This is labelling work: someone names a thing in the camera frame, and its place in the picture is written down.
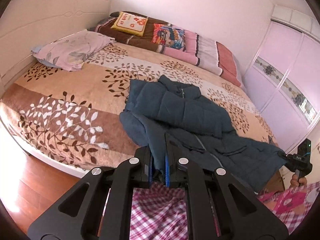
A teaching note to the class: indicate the yellow flower cushion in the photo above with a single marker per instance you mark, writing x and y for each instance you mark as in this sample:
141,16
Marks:
130,24

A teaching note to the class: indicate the dark blue puffer jacket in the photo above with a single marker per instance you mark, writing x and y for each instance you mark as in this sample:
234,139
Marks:
165,109

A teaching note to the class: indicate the white bed frame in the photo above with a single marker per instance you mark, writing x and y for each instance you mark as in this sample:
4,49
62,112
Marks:
47,159

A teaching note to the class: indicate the person's right hand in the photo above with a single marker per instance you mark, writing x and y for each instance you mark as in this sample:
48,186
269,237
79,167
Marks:
296,181

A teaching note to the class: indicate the white sliding wardrobe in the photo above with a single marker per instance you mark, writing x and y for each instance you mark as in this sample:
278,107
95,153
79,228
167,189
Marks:
283,80

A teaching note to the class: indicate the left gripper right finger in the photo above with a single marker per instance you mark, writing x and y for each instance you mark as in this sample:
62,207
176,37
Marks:
218,205

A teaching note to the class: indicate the colourful cartoon cushion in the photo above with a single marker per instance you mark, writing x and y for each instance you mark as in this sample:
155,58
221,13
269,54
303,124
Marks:
168,36

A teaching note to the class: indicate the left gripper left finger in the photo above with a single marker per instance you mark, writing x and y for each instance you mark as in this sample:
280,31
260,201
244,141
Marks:
99,205

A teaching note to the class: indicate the leaf patterned bed blanket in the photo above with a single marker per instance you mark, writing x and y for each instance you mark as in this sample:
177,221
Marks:
72,118

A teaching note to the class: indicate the lilac floral pillow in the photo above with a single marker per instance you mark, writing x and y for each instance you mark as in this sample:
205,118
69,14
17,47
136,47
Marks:
71,52

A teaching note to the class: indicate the brown pink striped folded quilt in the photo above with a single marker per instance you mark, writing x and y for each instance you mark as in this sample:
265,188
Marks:
202,52

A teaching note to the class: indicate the white wooden headboard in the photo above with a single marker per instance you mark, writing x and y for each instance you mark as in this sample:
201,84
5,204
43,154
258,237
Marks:
29,23

